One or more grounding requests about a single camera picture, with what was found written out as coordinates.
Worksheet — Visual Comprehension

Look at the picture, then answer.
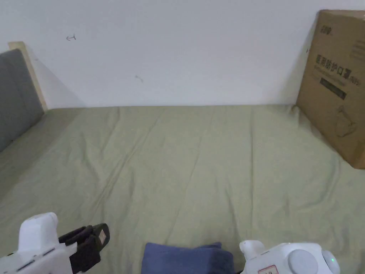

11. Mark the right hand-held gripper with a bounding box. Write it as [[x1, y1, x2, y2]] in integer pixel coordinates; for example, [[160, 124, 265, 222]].
[[239, 240, 341, 274]]

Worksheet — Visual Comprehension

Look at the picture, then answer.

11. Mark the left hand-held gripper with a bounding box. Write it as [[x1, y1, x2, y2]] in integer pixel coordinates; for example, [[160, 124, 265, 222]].
[[0, 212, 110, 274]]

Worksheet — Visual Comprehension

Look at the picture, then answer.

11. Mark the dark blue garment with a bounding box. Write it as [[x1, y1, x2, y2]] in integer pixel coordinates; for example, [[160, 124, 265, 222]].
[[142, 242, 235, 274]]

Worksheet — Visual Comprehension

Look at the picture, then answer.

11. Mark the bed with pale green sheet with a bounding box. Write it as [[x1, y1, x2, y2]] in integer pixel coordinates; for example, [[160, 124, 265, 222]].
[[0, 104, 365, 274]]

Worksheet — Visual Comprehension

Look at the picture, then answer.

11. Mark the brown cardboard carton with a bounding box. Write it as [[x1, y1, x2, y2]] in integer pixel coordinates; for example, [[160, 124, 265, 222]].
[[296, 9, 365, 169]]

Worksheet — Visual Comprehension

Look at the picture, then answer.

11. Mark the grey padded headboard, wooden frame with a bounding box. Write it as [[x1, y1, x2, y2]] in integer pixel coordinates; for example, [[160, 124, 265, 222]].
[[0, 41, 48, 152]]

